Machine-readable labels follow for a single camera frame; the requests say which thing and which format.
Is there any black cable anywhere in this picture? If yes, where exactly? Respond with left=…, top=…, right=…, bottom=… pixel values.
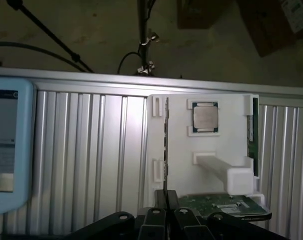
left=117, top=51, right=143, bottom=75

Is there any silver CPU chip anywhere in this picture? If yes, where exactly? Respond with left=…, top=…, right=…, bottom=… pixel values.
left=192, top=100, right=220, bottom=135

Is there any large labelled cardboard box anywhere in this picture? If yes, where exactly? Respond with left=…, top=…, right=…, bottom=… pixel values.
left=238, top=0, right=303, bottom=58

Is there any light blue teach pendant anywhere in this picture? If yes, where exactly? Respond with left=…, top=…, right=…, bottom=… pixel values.
left=0, top=76, right=35, bottom=216

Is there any white parts rack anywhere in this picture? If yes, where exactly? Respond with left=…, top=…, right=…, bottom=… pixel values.
left=145, top=93, right=271, bottom=214

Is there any black tripod pole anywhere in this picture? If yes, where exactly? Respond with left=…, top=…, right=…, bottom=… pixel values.
left=137, top=0, right=153, bottom=76

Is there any grey cable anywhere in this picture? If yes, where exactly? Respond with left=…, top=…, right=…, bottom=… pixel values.
left=0, top=41, right=92, bottom=73

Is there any green circuit board bottom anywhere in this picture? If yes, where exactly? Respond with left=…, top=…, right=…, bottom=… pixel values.
left=176, top=193, right=273, bottom=216

